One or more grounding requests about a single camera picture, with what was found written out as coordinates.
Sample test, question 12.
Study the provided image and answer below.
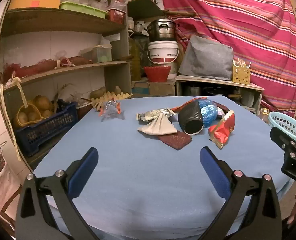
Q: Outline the brown cardboard box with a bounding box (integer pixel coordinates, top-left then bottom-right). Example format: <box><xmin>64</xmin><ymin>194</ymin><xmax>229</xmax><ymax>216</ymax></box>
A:
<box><xmin>131</xmin><ymin>80</ymin><xmax>176</xmax><ymax>98</ymax></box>

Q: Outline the orange round tub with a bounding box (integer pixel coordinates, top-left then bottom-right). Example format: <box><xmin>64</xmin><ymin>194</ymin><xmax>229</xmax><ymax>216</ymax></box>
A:
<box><xmin>8</xmin><ymin>0</ymin><xmax>61</xmax><ymax>10</ymax></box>

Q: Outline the red gold snack wrapper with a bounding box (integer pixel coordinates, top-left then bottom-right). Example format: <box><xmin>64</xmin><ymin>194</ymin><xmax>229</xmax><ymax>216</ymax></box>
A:
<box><xmin>208</xmin><ymin>110</ymin><xmax>236</xmax><ymax>150</ymax></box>

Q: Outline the black paper cup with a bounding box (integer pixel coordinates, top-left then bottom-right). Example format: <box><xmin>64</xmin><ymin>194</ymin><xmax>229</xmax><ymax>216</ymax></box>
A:
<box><xmin>177</xmin><ymin>102</ymin><xmax>204</xmax><ymax>135</ymax></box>

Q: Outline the red scalloped plastic basket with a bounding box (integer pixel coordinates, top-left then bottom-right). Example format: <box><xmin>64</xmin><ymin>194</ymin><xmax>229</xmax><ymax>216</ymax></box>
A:
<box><xmin>143</xmin><ymin>66</ymin><xmax>172</xmax><ymax>83</ymax></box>

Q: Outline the red mesh bag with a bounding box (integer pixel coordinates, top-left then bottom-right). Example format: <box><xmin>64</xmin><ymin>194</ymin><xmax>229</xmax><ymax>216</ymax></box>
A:
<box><xmin>3</xmin><ymin>56</ymin><xmax>93</xmax><ymax>82</ymax></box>

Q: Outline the clear plastic food container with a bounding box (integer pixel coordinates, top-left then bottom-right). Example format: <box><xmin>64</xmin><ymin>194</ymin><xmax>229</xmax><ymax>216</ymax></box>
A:
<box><xmin>91</xmin><ymin>44</ymin><xmax>113</xmax><ymax>63</ymax></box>

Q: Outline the grey cloth cover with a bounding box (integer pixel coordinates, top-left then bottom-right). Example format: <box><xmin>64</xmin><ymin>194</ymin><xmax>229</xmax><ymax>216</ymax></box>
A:
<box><xmin>178</xmin><ymin>35</ymin><xmax>234</xmax><ymax>81</ymax></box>

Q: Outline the light blue plastic basket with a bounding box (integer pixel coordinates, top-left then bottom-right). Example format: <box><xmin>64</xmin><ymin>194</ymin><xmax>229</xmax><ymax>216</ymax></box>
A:
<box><xmin>268</xmin><ymin>111</ymin><xmax>296</xmax><ymax>143</ymax></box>

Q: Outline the yellow utensil holder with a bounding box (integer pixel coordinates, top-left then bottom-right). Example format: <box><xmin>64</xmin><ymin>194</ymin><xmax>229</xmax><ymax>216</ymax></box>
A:
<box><xmin>232</xmin><ymin>58</ymin><xmax>252</xmax><ymax>85</ymax></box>

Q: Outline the blue plastic bag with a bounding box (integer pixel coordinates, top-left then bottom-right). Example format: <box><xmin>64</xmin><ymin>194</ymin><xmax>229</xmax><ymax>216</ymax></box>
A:
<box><xmin>197</xmin><ymin>99</ymin><xmax>218</xmax><ymax>127</ymax></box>

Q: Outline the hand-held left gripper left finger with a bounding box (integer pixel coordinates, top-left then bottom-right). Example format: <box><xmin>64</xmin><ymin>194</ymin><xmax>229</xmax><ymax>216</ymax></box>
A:
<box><xmin>15</xmin><ymin>147</ymin><xmax>100</xmax><ymax>240</ymax></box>

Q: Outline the clear bottle with yellow label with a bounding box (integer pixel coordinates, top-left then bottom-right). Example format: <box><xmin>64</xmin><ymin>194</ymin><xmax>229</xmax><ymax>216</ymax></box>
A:
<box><xmin>259</xmin><ymin>107</ymin><xmax>272</xmax><ymax>125</ymax></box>

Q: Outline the wooden shelf unit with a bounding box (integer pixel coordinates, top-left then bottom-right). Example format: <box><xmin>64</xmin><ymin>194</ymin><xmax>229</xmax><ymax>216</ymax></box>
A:
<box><xmin>0</xmin><ymin>0</ymin><xmax>163</xmax><ymax>167</ymax></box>

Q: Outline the small red plastic basket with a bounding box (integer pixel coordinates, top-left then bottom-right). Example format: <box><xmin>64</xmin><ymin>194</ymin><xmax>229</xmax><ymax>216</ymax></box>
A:
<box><xmin>106</xmin><ymin>8</ymin><xmax>126</xmax><ymax>24</ymax></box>

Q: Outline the maroon scouring pad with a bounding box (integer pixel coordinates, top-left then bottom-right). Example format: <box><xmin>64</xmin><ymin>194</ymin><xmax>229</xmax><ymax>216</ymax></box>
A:
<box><xmin>158</xmin><ymin>131</ymin><xmax>192</xmax><ymax>151</ymax></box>

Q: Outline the silver snack wrapper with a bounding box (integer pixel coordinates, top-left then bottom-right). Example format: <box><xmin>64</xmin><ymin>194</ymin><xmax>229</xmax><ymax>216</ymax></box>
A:
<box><xmin>136</xmin><ymin>108</ymin><xmax>175</xmax><ymax>123</ymax></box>

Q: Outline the large yellow oil bottle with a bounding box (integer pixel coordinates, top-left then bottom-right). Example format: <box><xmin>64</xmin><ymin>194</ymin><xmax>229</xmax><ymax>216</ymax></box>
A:
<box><xmin>128</xmin><ymin>30</ymin><xmax>142</xmax><ymax>82</ymax></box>

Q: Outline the green plastic tray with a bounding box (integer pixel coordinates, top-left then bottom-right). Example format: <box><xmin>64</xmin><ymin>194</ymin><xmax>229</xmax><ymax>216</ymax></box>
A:
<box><xmin>59</xmin><ymin>1</ymin><xmax>108</xmax><ymax>19</ymax></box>

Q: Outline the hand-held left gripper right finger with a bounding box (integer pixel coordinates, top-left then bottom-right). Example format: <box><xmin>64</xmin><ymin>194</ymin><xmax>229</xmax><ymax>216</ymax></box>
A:
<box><xmin>198</xmin><ymin>146</ymin><xmax>283</xmax><ymax>240</ymax></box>

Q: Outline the white plastic bucket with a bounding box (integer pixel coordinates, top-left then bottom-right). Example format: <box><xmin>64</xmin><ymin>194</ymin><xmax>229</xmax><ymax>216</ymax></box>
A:
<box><xmin>147</xmin><ymin>40</ymin><xmax>180</xmax><ymax>65</ymax></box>

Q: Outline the clear orange plastic wrapper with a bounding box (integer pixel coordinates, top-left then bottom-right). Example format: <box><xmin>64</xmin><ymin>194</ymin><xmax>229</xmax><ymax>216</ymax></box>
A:
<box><xmin>98</xmin><ymin>99</ymin><xmax>125</xmax><ymax>120</ymax></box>

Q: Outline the wicker basket of potatoes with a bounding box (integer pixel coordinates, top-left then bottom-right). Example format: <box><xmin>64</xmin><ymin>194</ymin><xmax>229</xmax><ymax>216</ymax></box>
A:
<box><xmin>14</xmin><ymin>95</ymin><xmax>55</xmax><ymax>131</ymax></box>

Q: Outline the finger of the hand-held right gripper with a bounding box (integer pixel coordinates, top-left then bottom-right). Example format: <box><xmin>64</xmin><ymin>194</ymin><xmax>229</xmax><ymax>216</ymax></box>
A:
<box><xmin>270</xmin><ymin>127</ymin><xmax>296</xmax><ymax>153</ymax></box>

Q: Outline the blue table cloth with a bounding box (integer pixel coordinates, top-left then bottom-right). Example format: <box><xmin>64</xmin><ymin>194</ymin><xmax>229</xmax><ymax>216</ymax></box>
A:
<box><xmin>32</xmin><ymin>95</ymin><xmax>292</xmax><ymax>240</ymax></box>

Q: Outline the yellow egg tray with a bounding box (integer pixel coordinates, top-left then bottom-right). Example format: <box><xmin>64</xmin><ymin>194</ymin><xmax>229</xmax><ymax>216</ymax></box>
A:
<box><xmin>90</xmin><ymin>91</ymin><xmax>134</xmax><ymax>108</ymax></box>

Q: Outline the steel cooking pot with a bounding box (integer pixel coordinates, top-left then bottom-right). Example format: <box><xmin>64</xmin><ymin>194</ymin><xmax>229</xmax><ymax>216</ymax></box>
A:
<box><xmin>147</xmin><ymin>18</ymin><xmax>180</xmax><ymax>42</ymax></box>

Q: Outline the red striped cloth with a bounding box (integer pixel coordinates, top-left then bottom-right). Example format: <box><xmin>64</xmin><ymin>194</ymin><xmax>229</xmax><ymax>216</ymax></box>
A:
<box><xmin>158</xmin><ymin>0</ymin><xmax>296</xmax><ymax>117</ymax></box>

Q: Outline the low wooden shelf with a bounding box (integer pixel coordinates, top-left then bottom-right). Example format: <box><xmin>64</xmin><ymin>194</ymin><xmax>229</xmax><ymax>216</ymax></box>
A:
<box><xmin>174</xmin><ymin>75</ymin><xmax>265</xmax><ymax>113</ymax></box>

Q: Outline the blue plastic crate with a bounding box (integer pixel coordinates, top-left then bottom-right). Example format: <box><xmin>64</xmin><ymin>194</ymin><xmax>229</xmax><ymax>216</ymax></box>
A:
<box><xmin>14</xmin><ymin>99</ymin><xmax>79</xmax><ymax>157</ymax></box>

